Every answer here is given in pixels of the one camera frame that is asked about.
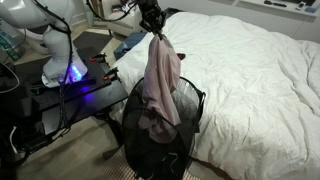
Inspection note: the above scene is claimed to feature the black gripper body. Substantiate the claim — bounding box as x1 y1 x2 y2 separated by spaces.
137 0 167 33

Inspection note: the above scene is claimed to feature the pink clothing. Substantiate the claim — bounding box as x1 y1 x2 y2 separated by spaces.
137 33 183 145

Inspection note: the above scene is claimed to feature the black mesh bag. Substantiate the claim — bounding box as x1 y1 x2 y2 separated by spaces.
121 75 207 180

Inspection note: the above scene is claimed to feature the dark red cloth item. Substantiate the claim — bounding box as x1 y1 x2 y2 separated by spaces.
175 52 187 62

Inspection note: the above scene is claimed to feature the blue box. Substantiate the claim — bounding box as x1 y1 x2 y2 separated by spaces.
113 31 148 61

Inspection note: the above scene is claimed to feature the cream armchair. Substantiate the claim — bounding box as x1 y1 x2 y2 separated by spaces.
101 0 148 38

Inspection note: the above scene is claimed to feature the black floor mat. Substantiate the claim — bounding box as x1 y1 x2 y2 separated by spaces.
72 30 115 56

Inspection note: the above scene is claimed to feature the black robot table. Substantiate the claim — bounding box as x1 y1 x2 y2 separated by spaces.
0 46 130 141

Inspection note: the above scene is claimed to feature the white bed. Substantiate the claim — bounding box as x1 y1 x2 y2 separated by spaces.
111 11 320 180

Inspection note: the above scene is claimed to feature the black remote control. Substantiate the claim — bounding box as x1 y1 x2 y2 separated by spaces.
263 0 288 8

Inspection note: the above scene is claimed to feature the small blue sill item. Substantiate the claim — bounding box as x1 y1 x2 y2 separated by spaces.
304 4 318 14

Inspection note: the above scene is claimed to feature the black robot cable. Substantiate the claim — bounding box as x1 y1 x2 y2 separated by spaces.
85 0 140 23

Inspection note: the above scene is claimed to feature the red-handled black clamp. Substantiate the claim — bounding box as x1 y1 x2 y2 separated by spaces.
101 66 122 83
88 52 108 64

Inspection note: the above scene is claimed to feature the teal wire rack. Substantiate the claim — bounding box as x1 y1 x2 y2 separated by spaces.
0 16 22 62

